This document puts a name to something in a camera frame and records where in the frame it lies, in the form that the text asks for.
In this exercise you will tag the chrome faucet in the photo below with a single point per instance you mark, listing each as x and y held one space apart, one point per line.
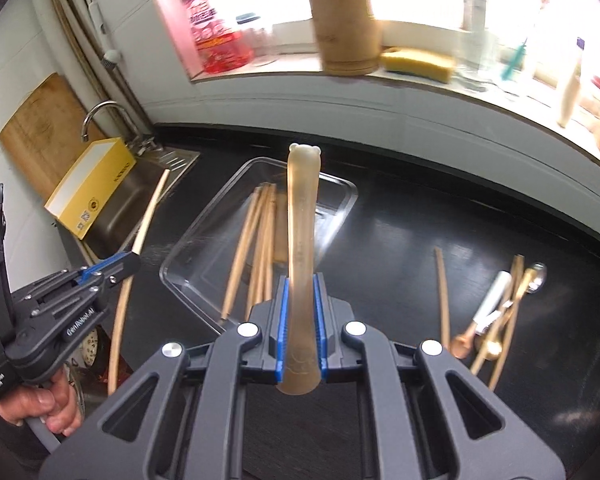
139 142

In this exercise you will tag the wooden cutting board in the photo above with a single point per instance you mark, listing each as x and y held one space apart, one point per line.
35 130

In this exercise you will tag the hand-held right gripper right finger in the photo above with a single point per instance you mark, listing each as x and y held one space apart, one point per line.
321 330

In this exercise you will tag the bunch of wooden chopsticks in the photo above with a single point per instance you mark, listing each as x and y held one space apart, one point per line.
239 260

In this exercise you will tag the person's left hand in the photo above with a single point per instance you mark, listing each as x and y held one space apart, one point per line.
45 405

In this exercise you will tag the wooden cylinder holder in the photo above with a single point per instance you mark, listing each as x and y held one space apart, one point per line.
342 30

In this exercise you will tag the cream slim bottle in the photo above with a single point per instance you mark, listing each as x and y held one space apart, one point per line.
569 95

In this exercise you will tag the red detergent bottle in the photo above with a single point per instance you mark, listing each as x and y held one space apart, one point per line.
215 45

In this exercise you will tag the clear glass cup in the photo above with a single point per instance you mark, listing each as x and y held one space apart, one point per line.
522 80

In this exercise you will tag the translucent bear silicone spoon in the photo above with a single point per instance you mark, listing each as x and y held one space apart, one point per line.
300 240

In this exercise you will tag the stainless steel sink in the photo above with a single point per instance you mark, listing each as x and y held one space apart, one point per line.
125 200

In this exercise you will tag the beige wall pipes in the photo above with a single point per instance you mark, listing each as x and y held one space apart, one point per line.
125 90

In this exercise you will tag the teal toothbrush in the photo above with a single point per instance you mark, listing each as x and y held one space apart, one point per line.
515 57

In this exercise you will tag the red round dial scale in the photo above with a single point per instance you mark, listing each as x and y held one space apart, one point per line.
91 350

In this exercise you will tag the yellow cardboard box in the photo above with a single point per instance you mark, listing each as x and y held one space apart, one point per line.
87 185

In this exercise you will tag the silver metal spoon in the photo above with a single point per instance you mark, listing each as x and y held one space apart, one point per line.
538 280

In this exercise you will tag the gold metal spoon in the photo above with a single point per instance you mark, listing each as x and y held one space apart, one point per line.
490 351

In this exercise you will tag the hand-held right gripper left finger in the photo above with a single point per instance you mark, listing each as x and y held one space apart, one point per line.
281 330

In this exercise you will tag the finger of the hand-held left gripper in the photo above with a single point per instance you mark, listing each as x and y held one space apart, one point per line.
65 295
110 266

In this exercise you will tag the yellow sponge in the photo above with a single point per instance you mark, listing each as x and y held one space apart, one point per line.
417 62

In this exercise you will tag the clear plastic tray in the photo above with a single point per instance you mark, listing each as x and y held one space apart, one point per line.
330 210

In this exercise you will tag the tall clear glass jar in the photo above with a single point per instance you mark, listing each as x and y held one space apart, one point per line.
475 45

